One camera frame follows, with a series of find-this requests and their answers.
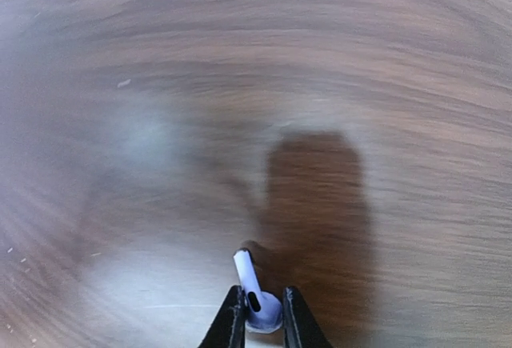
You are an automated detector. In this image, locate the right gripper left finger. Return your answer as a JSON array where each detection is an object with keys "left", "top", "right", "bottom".
[{"left": 198, "top": 285, "right": 246, "bottom": 348}]

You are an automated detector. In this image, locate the lavender earbud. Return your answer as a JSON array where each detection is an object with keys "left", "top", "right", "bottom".
[{"left": 233, "top": 248, "right": 282, "bottom": 334}]

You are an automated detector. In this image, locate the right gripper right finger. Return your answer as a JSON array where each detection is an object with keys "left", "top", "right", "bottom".
[{"left": 282, "top": 286, "right": 333, "bottom": 348}]

